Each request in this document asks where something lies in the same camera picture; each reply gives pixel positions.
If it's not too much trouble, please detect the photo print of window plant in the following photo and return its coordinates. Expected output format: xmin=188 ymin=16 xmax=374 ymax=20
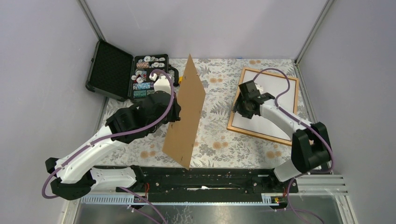
xmin=231 ymin=70 xmax=298 ymax=142

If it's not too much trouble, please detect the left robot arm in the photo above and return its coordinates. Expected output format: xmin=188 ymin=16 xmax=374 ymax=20
xmin=42 ymin=91 xmax=181 ymax=200

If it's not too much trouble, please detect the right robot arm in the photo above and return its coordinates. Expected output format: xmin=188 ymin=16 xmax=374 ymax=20
xmin=232 ymin=80 xmax=332 ymax=192

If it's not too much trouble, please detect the green poker chip stack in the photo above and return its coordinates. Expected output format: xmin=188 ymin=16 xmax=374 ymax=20
xmin=133 ymin=90 xmax=147 ymax=99

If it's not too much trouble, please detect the cyan poker chip stack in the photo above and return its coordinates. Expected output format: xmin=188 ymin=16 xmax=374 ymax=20
xmin=133 ymin=82 xmax=153 ymax=91

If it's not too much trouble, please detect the black poker chip case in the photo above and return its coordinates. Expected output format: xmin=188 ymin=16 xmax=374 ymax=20
xmin=85 ymin=40 xmax=179 ymax=102

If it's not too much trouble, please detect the floral patterned table mat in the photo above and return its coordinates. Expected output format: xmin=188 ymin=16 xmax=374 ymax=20
xmin=100 ymin=59 xmax=295 ymax=168

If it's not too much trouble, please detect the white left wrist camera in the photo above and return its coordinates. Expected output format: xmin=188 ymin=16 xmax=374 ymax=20
xmin=149 ymin=73 xmax=171 ymax=94

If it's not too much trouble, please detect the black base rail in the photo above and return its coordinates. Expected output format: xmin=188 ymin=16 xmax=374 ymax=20
xmin=85 ymin=165 xmax=332 ymax=205

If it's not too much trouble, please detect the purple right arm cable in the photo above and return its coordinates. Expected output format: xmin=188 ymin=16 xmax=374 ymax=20
xmin=254 ymin=68 xmax=335 ymax=224

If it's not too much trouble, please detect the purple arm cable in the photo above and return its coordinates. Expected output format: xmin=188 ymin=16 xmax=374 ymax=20
xmin=254 ymin=68 xmax=335 ymax=224
xmin=41 ymin=68 xmax=176 ymax=224

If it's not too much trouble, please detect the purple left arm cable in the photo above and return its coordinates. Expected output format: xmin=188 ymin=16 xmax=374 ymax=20
xmin=41 ymin=68 xmax=176 ymax=224

